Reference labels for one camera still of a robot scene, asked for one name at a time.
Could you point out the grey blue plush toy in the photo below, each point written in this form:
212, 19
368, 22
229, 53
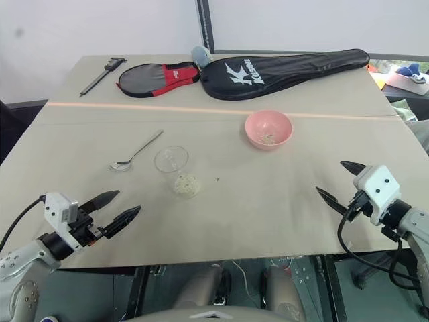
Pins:
201, 56

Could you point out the black table frame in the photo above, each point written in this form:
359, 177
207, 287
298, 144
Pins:
332, 288

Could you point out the clear glass cup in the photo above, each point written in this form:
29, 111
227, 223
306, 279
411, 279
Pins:
175, 171

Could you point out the dark window frame post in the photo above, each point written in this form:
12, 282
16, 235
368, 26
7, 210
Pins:
205, 25

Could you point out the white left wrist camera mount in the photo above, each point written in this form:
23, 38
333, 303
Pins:
57, 210

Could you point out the pile of grain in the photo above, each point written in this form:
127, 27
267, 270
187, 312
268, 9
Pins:
186, 185

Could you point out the pink bowl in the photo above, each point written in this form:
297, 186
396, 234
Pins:
268, 129

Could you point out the black badminton racket bag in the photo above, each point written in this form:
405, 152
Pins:
278, 73

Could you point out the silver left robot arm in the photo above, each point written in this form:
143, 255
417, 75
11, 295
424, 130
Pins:
20, 260

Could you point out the silver robot left leg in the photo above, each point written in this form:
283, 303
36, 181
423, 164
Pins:
197, 285

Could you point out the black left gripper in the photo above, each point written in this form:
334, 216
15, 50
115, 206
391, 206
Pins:
83, 226

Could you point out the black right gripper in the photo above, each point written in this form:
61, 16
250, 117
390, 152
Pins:
359, 204

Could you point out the silver robot right leg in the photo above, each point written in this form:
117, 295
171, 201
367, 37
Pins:
281, 288

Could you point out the red black paddle case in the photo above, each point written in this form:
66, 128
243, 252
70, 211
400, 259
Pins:
157, 80

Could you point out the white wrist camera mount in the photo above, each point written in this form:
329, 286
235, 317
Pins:
378, 188
57, 210

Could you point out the silver metal spoon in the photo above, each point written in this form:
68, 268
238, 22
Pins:
134, 155

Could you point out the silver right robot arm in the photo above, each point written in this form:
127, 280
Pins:
410, 231

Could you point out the white tray with items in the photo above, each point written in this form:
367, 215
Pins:
407, 80

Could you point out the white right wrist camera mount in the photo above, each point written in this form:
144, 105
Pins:
378, 188

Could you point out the black vernier caliper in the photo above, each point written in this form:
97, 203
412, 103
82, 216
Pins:
100, 76

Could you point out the silver robot leg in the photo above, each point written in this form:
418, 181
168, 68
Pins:
197, 285
281, 288

